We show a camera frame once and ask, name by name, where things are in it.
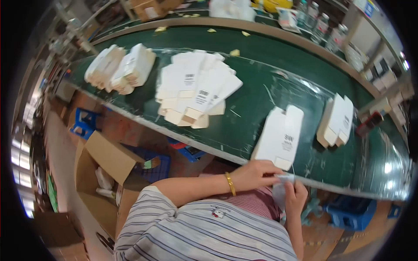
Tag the person's right hand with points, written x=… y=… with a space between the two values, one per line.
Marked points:
x=297 y=197

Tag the person's left hand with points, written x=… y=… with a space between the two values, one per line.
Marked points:
x=253 y=176

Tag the person's left thumb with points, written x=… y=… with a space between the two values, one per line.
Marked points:
x=271 y=180

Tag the person's left index finger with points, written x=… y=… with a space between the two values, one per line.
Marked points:
x=273 y=168

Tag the person's right thumb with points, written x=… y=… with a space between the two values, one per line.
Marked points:
x=288 y=191

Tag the small clear plastic packet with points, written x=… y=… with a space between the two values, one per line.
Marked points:
x=280 y=192

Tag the person's legs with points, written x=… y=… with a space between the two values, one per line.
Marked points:
x=251 y=202

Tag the flat white carton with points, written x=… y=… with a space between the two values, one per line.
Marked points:
x=280 y=137

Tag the small stack of white cartons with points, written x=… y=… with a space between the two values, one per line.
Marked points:
x=336 y=122

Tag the green conveyor belt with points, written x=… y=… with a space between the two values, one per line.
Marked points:
x=267 y=84

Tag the blue and red plastic stool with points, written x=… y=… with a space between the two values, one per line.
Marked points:
x=189 y=151

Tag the person's body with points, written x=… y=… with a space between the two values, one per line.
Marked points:
x=202 y=235

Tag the red and black device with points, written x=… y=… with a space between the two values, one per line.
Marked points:
x=369 y=123

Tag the pile of flat white cartons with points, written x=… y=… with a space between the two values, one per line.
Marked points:
x=196 y=88

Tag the blue plastic crate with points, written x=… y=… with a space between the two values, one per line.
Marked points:
x=156 y=168

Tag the clear plastic bottle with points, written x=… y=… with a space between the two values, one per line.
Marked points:
x=301 y=13
x=337 y=38
x=312 y=14
x=320 y=28

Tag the white printed packet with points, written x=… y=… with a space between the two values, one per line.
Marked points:
x=288 y=19

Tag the white plastic bag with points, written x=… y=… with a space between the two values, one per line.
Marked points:
x=232 y=9

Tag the open brown cardboard box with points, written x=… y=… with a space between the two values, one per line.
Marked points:
x=104 y=163

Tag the bundle of white cartons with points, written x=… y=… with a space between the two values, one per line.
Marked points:
x=103 y=67
x=135 y=68

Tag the metal frame shelf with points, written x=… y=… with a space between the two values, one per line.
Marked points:
x=382 y=68

